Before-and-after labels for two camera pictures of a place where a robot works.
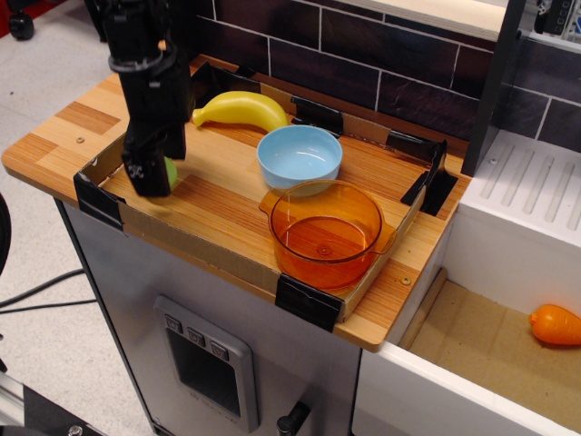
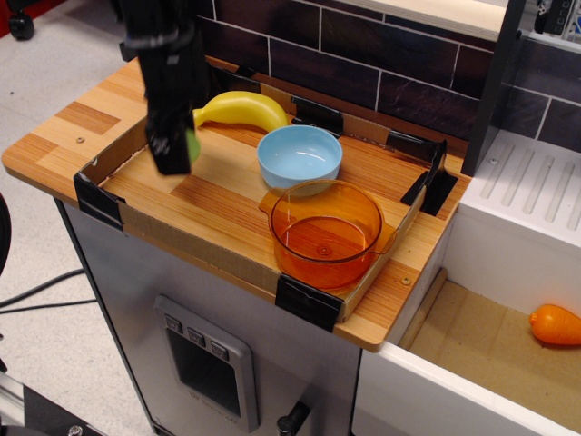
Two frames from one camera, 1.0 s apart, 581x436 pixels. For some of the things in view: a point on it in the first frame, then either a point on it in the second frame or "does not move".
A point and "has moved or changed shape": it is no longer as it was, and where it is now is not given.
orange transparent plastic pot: (327, 232) does not move
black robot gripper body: (141, 46) to (168, 38)
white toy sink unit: (462, 359) does not move
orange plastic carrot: (556, 324) does not move
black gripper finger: (144, 158) to (167, 135)
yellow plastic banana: (241, 107) does not move
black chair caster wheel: (22, 25) does not move
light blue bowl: (300, 160) does not move
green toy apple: (172, 172) has moved or changed shape
